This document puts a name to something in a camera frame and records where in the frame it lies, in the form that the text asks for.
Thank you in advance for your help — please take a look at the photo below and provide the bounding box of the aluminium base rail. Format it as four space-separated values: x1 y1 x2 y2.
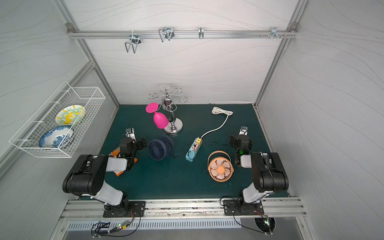
60 197 307 221

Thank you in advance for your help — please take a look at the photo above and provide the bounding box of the chrome glass holder stand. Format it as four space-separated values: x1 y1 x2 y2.
148 87 188 136

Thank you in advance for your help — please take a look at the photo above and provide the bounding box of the aluminium top rail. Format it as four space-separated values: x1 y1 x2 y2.
68 29 299 40

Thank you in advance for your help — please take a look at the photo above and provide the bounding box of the blue white patterned plate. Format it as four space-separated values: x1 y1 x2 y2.
39 126 74 148

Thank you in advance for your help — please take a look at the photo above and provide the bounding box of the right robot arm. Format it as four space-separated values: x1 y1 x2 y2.
229 126 289 204

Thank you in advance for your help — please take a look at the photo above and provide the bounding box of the double metal hook left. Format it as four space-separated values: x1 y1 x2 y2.
125 33 141 54

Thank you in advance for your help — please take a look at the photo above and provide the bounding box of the black right base cable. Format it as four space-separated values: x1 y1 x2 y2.
219 195 276 235

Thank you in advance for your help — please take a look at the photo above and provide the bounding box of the pink wine glass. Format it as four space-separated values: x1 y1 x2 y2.
146 103 169 129

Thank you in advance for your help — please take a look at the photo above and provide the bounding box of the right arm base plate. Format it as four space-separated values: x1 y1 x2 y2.
221 199 265 216

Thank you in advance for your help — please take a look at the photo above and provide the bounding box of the yellow plug on strip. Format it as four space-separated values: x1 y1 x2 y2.
196 138 202 146

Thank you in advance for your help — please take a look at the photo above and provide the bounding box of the double metal hook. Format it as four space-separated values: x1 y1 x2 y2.
125 33 141 54
158 27 175 42

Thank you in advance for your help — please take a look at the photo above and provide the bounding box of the black base cable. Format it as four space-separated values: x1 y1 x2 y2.
90 206 142 238
219 195 276 235

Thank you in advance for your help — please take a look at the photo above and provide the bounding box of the teal power strip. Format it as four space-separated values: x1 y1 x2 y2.
186 138 201 162

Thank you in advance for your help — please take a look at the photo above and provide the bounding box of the navy blue desk fan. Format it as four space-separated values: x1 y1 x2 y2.
147 135 174 161

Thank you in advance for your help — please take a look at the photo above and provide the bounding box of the orange desk fan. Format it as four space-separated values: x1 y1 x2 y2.
207 151 234 183

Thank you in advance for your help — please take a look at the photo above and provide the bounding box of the metal hook right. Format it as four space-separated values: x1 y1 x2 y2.
260 28 287 39

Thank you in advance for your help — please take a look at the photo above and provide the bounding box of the white wire basket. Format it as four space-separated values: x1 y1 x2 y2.
9 82 106 159

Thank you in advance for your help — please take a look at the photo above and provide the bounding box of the black left base cable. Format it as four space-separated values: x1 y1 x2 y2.
90 206 142 238

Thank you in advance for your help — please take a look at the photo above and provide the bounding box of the orange snack packet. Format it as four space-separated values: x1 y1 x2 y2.
109 147 138 177

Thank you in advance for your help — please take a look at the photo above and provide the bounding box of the yellow green patterned plate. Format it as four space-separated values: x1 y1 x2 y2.
55 105 86 126

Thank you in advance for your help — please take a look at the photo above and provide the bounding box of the double metal hook middle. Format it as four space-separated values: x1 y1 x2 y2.
158 27 175 42

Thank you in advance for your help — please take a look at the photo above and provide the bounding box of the white power strip cord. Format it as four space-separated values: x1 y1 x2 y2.
200 106 234 140

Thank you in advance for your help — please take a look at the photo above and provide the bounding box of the single metal hook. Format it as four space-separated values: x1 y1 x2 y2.
198 27 204 40

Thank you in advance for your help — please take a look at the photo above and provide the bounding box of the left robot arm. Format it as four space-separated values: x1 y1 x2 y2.
62 128 147 209

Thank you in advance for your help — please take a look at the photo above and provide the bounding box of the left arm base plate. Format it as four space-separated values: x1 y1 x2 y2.
103 201 146 218

